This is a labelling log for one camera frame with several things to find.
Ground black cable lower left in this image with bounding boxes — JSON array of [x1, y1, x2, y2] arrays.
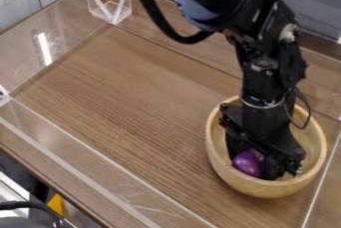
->
[[0, 200, 61, 228]]

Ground clear acrylic corner bracket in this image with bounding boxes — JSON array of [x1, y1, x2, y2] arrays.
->
[[86, 0, 132, 25]]

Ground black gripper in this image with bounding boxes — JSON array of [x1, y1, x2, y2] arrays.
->
[[219, 103, 306, 180]]

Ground clear acrylic enclosure wall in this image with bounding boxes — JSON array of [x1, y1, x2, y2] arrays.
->
[[0, 0, 341, 228]]

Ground light wooden bowl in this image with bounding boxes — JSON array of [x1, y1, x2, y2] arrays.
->
[[204, 106, 327, 199]]

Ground purple toy eggplant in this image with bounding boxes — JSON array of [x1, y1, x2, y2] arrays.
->
[[231, 147, 263, 178]]

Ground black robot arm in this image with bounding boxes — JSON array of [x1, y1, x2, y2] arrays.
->
[[140, 0, 306, 180]]

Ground yellow tag under table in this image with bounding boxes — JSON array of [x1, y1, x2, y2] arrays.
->
[[46, 194, 65, 216]]

